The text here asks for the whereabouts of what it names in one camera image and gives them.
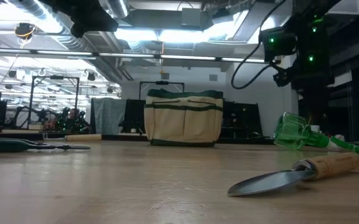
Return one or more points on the person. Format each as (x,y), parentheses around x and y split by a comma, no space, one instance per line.
(73,114)

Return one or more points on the silver ventilation duct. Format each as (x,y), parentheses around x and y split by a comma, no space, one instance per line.
(114,7)

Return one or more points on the grey cloth cover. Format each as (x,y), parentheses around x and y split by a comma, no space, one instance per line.
(107,115)

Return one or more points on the green plastic spray bottle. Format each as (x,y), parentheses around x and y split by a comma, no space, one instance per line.
(291,132)

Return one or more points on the black metal frame stand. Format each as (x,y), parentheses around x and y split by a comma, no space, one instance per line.
(54,77)
(162,82)

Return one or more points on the black cabinet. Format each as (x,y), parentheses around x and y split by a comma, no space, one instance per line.
(241,118)

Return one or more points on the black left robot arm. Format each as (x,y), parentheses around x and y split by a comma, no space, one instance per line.
(86,15)

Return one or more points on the long ceiling light bar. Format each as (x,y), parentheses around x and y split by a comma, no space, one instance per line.
(126,55)

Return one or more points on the green pruning shears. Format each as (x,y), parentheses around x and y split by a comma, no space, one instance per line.
(5,145)

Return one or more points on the beige green gardening bag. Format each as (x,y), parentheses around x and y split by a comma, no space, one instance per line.
(182,124)

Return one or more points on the background robot green lights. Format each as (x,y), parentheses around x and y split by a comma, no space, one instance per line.
(59,123)

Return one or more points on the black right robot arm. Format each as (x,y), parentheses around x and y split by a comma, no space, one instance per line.
(310,37)

